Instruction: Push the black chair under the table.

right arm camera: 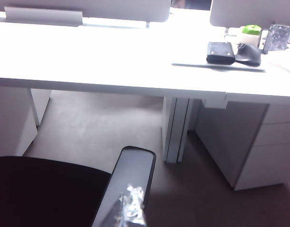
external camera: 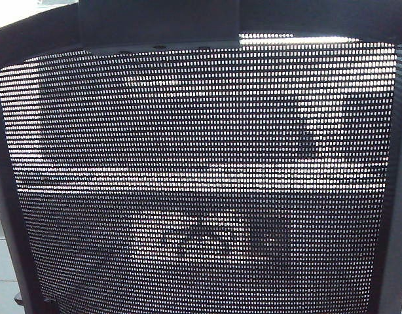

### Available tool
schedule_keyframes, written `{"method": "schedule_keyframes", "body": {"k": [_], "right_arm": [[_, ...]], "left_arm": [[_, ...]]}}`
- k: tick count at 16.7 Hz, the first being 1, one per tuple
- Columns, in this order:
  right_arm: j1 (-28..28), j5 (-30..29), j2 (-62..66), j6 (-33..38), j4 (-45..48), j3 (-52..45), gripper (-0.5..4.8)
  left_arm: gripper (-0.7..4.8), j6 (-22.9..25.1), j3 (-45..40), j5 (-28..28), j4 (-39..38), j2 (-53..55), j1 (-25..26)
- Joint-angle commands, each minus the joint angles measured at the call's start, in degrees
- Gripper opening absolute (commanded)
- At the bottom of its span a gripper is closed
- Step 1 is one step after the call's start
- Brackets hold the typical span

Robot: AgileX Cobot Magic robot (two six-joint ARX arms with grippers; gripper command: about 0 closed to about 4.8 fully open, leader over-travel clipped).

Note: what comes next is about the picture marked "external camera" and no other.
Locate black mesh office chair with headrest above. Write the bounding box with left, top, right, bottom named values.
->
left=0, top=0, right=402, bottom=314

